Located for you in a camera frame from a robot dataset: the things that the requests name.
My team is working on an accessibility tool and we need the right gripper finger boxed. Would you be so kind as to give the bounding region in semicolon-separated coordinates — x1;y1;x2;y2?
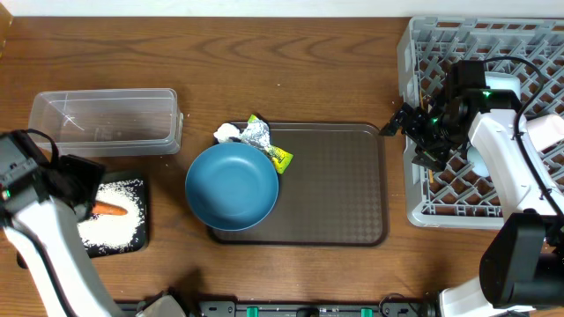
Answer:
412;147;448;172
379;103;414;136

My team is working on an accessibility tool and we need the wooden chopstick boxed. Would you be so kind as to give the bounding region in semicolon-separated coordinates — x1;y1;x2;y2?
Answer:
419;90;434;184

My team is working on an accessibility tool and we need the orange carrot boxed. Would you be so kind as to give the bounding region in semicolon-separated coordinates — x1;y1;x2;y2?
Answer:
93;202;128;216

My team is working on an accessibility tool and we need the light blue cup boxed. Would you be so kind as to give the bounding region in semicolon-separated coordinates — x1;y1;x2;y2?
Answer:
466;146;489;178

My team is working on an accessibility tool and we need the pile of white rice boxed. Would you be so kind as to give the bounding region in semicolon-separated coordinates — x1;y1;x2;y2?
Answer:
77;179;146;256

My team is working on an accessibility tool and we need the pink cup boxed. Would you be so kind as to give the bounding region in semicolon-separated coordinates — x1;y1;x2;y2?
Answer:
526;114;564;151

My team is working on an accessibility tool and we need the yellow green snack wrapper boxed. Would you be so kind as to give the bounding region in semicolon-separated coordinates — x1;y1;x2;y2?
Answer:
246;114;294;175

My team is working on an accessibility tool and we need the dark blue bowl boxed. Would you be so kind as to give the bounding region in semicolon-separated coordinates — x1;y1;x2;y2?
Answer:
185;143;279;232

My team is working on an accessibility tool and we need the white tissue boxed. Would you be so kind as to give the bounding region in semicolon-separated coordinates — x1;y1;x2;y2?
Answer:
213;123;241;144

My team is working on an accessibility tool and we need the light blue bowl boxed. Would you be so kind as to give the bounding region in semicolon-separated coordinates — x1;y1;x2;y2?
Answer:
483;71;521;98

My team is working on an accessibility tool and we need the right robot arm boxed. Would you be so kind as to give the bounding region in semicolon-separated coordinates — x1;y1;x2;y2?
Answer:
381;87;563;316

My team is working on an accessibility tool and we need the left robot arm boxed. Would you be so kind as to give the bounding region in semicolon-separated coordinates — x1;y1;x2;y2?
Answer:
1;151;124;316

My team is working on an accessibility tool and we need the grey dishwasher rack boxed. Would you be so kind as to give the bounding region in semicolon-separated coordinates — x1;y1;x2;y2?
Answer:
397;17;563;230

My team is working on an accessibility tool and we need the clear plastic bin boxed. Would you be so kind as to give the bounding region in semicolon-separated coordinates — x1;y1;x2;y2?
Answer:
28;88;184;158

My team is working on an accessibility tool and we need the black tray bin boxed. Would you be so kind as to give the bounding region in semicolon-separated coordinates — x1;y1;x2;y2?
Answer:
17;170;149;269

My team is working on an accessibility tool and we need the brown serving tray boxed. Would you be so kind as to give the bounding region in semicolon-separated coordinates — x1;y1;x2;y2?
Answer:
208;122;390;247

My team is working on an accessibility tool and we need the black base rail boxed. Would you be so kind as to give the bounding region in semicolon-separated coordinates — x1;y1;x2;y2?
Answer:
116;290;442;317

